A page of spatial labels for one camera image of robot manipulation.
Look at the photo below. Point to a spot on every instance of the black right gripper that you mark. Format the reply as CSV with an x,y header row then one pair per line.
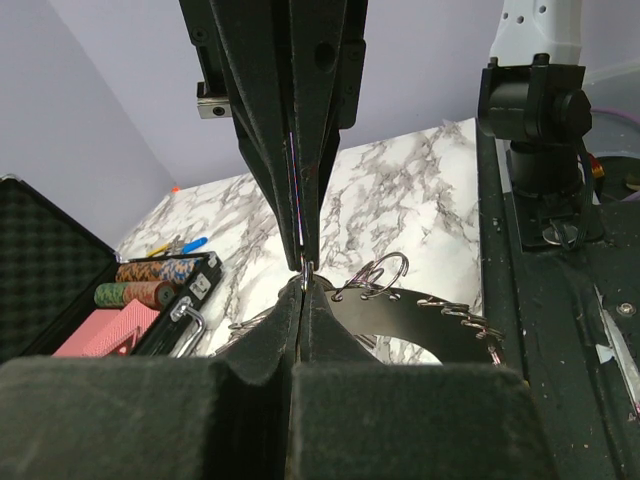
x,y
280,66

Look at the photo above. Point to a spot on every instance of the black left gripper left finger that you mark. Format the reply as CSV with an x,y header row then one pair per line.
x,y
153,417

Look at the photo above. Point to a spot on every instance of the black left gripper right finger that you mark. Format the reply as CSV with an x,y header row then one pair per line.
x,y
391,421

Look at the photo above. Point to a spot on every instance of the round metal keyring disc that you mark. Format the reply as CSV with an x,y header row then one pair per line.
x,y
368,319

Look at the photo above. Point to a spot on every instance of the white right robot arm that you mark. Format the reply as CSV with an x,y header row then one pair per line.
x,y
530,95

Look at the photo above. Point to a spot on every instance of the pink playing card deck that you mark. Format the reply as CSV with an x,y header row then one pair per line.
x,y
91,326

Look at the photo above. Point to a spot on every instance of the loose pink playing cards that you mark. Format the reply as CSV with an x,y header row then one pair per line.
x,y
121,335

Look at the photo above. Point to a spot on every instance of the green chip stack right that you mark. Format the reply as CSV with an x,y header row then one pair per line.
x,y
110,295

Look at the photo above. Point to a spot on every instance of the red chip stack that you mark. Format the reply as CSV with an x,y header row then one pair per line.
x,y
153,294

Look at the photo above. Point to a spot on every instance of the black poker chip case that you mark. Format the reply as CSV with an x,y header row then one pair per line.
x,y
50,268

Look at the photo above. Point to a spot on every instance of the orange black chip stack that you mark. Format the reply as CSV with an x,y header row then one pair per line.
x,y
172,270

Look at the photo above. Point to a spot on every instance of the yellow key tag far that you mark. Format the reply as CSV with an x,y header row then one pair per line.
x,y
158,251

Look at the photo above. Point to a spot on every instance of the blue key tag far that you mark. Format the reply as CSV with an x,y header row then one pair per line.
x,y
194,245

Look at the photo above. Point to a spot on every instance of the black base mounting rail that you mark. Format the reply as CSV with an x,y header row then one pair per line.
x,y
571,326

